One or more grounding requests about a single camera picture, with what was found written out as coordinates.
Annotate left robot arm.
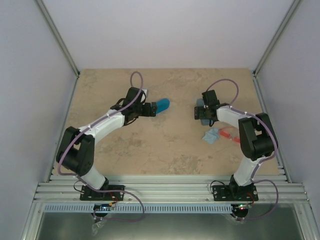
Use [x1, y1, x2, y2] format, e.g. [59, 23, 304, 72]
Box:
[56, 87, 158, 200]

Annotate left aluminium frame post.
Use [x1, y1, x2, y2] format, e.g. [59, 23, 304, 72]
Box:
[34, 0, 80, 78]

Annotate small circuit board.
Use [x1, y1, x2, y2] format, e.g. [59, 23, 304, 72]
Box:
[232, 203, 253, 212]
[93, 203, 117, 212]

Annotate left small circuit board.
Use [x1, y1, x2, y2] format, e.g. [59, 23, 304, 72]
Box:
[93, 203, 117, 212]

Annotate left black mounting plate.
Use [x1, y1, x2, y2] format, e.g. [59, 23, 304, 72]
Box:
[79, 185, 125, 202]

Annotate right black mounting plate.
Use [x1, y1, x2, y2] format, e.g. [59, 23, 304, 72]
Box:
[211, 183, 259, 202]

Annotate right small circuit board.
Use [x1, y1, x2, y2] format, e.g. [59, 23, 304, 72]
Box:
[232, 203, 253, 212]

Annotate grey-blue teal-lined glasses case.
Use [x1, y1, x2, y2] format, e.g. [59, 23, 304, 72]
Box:
[196, 98, 212, 127]

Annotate grey slotted cable duct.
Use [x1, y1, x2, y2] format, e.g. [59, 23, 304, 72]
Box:
[44, 203, 233, 214]

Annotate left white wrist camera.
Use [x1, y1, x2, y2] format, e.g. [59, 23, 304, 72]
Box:
[142, 89, 149, 100]

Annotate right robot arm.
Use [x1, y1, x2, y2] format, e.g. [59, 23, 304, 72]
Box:
[194, 90, 278, 200]

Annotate black mounting plate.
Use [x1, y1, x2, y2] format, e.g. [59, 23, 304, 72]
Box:
[79, 185, 125, 202]
[211, 183, 259, 202]

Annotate right aluminium frame post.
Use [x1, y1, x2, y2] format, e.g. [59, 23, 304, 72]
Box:
[252, 0, 302, 76]

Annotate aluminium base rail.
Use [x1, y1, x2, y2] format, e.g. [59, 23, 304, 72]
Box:
[33, 174, 310, 204]

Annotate red translucent sunglasses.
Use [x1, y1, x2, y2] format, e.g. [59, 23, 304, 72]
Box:
[218, 126, 240, 144]

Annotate blue hard glasses case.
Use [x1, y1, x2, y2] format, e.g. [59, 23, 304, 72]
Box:
[156, 98, 170, 115]

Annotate blue cleaning cloth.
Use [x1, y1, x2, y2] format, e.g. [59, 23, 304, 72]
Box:
[202, 128, 220, 145]

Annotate aluminium frame post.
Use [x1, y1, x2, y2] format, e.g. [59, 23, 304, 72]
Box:
[252, 0, 302, 76]
[34, 0, 80, 78]

